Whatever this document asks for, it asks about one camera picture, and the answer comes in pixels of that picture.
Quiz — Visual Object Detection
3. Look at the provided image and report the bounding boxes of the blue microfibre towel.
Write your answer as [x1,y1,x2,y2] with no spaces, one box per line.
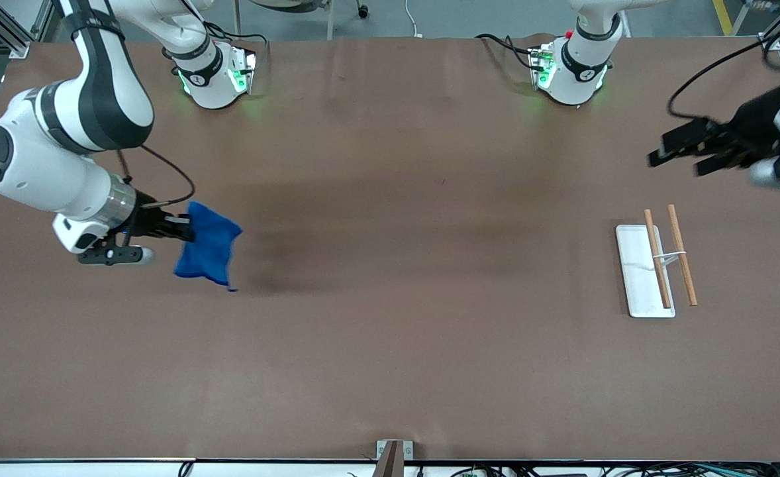
[173,201,244,293]

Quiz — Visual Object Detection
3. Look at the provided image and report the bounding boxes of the white towel rack wooden bars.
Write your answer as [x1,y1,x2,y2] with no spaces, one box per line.
[615,204,699,319]

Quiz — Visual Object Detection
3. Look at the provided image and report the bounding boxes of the chair base with caster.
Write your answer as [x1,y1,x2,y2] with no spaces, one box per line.
[233,0,371,40]

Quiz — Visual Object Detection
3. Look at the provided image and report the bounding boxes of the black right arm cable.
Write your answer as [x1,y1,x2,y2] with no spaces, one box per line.
[116,144,197,210]

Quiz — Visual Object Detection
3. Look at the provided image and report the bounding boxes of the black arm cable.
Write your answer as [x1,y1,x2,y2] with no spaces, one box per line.
[667,36,780,121]
[116,144,197,210]

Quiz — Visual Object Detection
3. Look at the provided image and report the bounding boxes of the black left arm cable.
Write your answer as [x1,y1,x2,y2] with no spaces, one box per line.
[667,36,780,121]

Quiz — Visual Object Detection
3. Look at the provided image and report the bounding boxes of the black right base cable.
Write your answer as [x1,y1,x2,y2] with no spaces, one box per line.
[195,20,269,67]

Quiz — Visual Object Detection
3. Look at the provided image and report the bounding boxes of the black base cable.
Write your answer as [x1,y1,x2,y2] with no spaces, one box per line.
[195,20,269,67]
[474,32,544,71]

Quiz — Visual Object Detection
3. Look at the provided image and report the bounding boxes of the black left base cable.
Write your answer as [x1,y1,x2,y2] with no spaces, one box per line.
[474,32,544,71]

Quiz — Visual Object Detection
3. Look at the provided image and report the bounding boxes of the aluminium frame profile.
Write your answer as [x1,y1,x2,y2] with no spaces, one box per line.
[0,0,58,60]

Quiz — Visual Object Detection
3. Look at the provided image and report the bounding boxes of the white floor cable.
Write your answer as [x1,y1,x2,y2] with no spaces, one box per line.
[403,0,424,39]

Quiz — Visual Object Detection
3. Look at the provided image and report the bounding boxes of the metal bracket with brown post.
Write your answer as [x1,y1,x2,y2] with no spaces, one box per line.
[375,439,414,477]

